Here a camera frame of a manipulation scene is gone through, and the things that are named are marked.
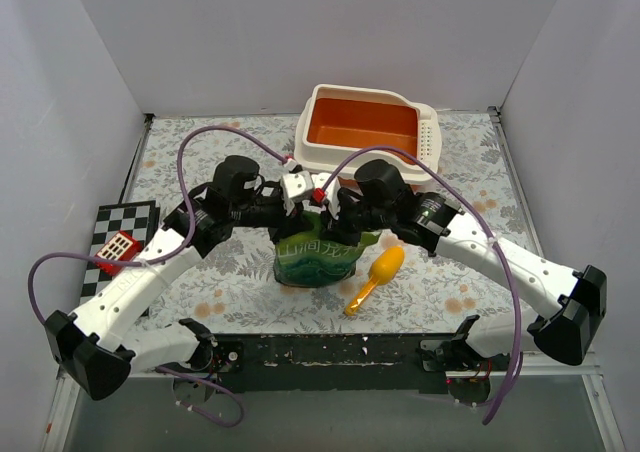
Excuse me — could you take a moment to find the white and orange litter box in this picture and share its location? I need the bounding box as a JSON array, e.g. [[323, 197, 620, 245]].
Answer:
[[293, 84, 442, 173]]

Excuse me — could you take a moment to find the yellow plastic litter scoop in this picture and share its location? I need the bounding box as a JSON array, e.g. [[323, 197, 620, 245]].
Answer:
[[344, 246, 405, 316]]

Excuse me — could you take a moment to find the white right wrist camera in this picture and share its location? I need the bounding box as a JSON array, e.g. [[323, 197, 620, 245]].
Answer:
[[310, 172, 340, 218]]

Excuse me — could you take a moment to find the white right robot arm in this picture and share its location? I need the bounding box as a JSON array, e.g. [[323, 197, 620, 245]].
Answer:
[[312, 159, 607, 370]]

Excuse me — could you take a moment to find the black white checkerboard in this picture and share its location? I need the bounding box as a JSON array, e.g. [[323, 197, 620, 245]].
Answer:
[[80, 200, 160, 303]]

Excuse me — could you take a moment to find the floral patterned table mat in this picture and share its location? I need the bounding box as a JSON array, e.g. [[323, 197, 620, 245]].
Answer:
[[131, 111, 536, 333]]

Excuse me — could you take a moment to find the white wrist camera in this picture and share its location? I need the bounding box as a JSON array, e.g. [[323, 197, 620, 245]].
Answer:
[[280, 171, 315, 216], [310, 172, 340, 218]]

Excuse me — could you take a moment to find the green cat litter bag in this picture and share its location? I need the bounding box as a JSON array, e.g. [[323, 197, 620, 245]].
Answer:
[[273, 212, 380, 288]]

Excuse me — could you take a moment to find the red white toy block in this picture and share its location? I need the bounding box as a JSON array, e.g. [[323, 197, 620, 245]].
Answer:
[[95, 230, 142, 277]]

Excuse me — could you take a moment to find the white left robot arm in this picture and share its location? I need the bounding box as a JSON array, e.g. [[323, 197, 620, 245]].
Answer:
[[44, 155, 314, 400]]

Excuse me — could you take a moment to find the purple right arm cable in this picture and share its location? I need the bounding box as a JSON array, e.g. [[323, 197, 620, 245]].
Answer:
[[314, 145, 525, 426]]

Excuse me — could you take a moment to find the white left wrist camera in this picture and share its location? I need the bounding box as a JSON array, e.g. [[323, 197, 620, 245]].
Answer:
[[280, 171, 315, 216]]

